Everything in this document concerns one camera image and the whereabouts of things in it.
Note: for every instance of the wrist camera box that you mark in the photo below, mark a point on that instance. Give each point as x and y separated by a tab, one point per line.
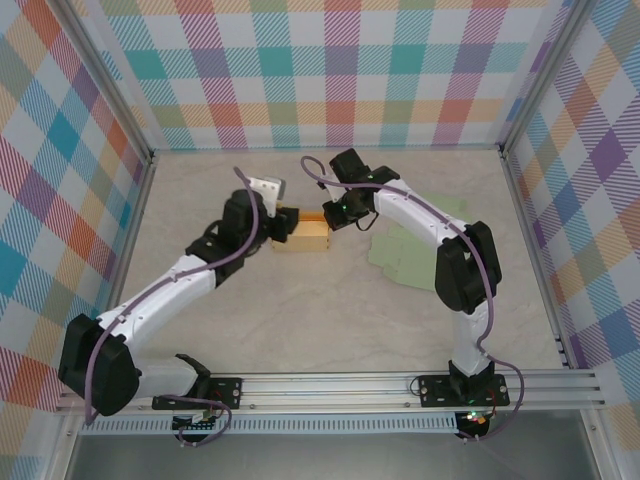
328	190
265	189

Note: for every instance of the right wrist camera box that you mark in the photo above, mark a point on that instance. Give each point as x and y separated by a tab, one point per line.
328	190

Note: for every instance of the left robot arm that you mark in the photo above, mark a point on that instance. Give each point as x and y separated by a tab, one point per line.
165	295

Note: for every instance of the green paper box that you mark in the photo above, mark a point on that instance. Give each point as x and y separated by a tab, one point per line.
400	255

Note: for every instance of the grey metal panel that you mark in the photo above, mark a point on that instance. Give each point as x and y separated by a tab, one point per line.
325	457

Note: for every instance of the aluminium frame post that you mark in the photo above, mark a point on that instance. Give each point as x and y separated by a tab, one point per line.
545	75
107	80

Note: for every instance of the aluminium table edge rail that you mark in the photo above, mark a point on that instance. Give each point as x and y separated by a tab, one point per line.
129	250
534	250

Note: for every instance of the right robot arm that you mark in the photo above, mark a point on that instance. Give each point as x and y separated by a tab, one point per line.
425	215

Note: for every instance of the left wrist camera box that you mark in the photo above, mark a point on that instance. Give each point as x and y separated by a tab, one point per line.
265	189

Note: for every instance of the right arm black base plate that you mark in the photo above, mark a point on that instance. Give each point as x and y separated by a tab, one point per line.
435	390

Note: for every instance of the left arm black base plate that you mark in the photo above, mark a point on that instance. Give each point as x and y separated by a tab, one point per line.
227	392

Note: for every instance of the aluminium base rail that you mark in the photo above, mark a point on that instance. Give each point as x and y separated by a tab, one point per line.
325	390

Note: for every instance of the orange paper box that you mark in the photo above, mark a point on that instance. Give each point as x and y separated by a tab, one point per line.
310	239

